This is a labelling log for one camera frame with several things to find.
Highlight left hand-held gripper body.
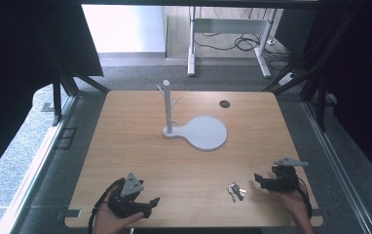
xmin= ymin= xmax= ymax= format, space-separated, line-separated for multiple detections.
xmin=107 ymin=172 xmax=145 ymax=219

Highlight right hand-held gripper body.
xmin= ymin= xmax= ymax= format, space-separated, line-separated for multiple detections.
xmin=269 ymin=157 xmax=310 ymax=195

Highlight bunch of metal keys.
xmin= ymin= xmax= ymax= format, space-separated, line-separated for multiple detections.
xmin=227 ymin=181 xmax=247 ymax=204

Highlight person's right hand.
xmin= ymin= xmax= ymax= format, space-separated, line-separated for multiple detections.
xmin=271 ymin=189 xmax=309 ymax=226

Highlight person's left hand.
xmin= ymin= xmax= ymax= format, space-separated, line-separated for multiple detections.
xmin=92 ymin=190 xmax=145 ymax=234

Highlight white key stand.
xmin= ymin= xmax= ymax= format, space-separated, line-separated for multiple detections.
xmin=156 ymin=79 xmax=229 ymax=152

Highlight white power strip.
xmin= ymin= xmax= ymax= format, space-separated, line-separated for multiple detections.
xmin=277 ymin=71 xmax=298 ymax=87

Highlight black curtain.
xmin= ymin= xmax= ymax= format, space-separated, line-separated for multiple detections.
xmin=314 ymin=0 xmax=372 ymax=193
xmin=0 ymin=0 xmax=104 ymax=187

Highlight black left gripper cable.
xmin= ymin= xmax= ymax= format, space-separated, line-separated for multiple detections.
xmin=87 ymin=176 xmax=127 ymax=234

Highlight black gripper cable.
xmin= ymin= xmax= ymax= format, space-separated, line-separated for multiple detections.
xmin=291 ymin=175 xmax=314 ymax=219
xmin=87 ymin=176 xmax=127 ymax=234

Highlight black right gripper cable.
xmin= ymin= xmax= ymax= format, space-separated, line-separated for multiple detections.
xmin=291 ymin=175 xmax=314 ymax=219

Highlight aluminium floor rail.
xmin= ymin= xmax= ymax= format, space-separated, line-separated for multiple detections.
xmin=0 ymin=96 xmax=80 ymax=234
xmin=301 ymin=99 xmax=372 ymax=234

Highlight black metal frame strut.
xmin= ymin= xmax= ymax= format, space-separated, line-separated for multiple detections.
xmin=261 ymin=6 xmax=367 ymax=133
xmin=51 ymin=52 xmax=112 ymax=127

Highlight black floor cables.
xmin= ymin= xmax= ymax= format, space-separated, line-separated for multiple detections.
xmin=195 ymin=7 xmax=294 ymax=63

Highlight white metal desk frame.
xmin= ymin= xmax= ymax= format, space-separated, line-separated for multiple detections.
xmin=187 ymin=6 xmax=278 ymax=79

